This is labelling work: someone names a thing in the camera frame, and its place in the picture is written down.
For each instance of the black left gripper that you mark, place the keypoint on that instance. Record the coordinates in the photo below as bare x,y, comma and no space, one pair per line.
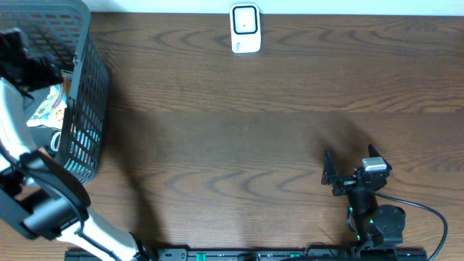
35,78

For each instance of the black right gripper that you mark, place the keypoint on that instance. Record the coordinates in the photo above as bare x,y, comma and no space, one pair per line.
344,183

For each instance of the yellow snack bag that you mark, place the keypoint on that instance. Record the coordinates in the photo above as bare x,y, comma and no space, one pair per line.
51,111

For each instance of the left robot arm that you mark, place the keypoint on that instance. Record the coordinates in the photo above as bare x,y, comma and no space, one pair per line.
39,198

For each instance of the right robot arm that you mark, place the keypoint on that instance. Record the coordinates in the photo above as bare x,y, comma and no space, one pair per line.
378,227

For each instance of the dark grey plastic basket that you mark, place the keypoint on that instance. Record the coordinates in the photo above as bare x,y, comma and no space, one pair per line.
61,28

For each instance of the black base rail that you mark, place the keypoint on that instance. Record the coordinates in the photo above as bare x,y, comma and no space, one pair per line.
278,255

